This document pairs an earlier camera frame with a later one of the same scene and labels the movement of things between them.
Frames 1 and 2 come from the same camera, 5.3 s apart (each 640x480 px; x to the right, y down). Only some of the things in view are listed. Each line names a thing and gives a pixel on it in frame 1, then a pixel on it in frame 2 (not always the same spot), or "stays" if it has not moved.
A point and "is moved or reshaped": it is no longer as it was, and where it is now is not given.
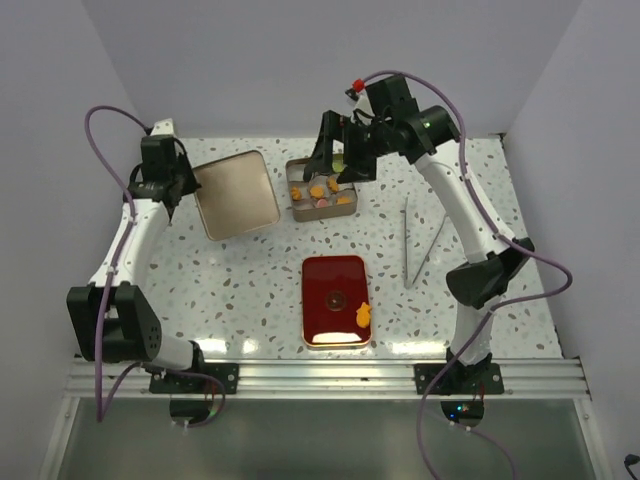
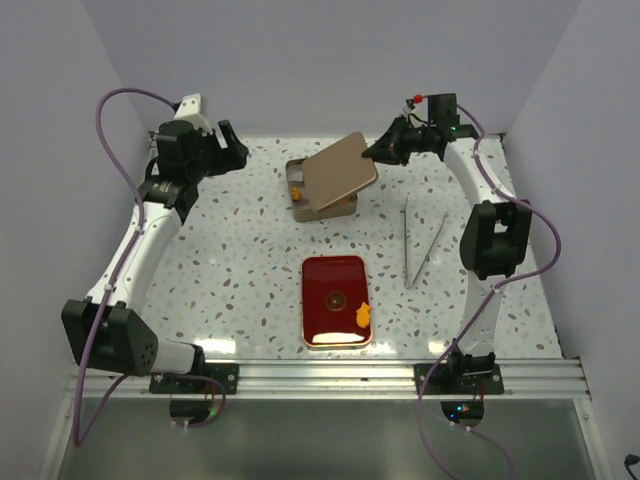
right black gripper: x=333 y=128 -> x=390 y=147
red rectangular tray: x=333 y=288 stays
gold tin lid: x=236 y=195 is moved or reshaped
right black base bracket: x=463 y=379 stays
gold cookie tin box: x=319 y=198 stays
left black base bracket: x=228 y=374 stays
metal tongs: x=409 y=285 stays
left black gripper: x=184 y=162 -> x=230 y=158
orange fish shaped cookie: x=363 y=315 stays
